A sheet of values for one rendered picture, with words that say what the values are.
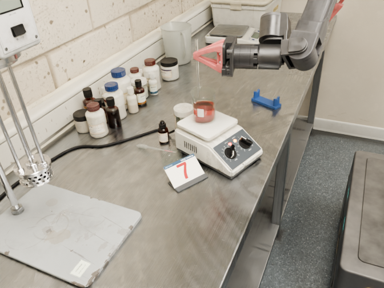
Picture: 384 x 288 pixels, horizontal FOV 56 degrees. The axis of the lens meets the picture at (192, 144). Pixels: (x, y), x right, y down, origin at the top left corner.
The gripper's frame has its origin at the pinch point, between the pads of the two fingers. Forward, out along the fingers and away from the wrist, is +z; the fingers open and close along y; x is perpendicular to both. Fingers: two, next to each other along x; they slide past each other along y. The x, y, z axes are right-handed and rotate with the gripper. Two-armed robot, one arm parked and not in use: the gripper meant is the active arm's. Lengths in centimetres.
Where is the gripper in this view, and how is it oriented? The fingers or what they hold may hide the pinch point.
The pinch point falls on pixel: (196, 55)
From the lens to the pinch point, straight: 88.9
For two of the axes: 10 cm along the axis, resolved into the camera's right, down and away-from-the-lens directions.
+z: -9.8, -0.7, 2.0
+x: 0.6, 8.3, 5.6
